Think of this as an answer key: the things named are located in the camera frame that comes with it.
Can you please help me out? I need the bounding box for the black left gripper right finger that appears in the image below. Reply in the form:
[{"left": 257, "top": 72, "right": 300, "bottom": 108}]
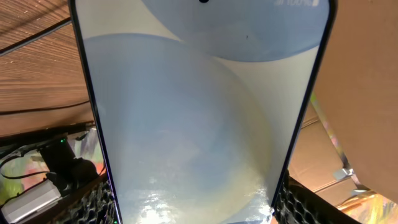
[{"left": 273, "top": 172, "right": 360, "bottom": 224}]

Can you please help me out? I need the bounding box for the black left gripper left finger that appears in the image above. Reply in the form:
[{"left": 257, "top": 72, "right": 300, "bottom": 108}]
[{"left": 26, "top": 174, "right": 118, "bottom": 224}]

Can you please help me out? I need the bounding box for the blue Galaxy smartphone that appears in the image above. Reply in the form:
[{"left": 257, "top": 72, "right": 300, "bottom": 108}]
[{"left": 68, "top": 0, "right": 337, "bottom": 223}]

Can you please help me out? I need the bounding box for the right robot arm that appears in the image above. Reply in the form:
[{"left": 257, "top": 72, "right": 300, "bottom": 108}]
[{"left": 1, "top": 138, "right": 99, "bottom": 197}]

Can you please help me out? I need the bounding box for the brown cardboard box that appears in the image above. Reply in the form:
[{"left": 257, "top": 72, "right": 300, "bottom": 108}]
[{"left": 289, "top": 0, "right": 397, "bottom": 205}]

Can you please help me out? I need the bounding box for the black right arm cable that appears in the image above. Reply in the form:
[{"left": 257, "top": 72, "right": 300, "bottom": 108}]
[{"left": 0, "top": 149, "right": 50, "bottom": 209}]

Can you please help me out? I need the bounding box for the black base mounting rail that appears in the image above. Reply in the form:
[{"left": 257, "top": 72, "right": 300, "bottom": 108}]
[{"left": 1, "top": 121, "right": 95, "bottom": 151}]

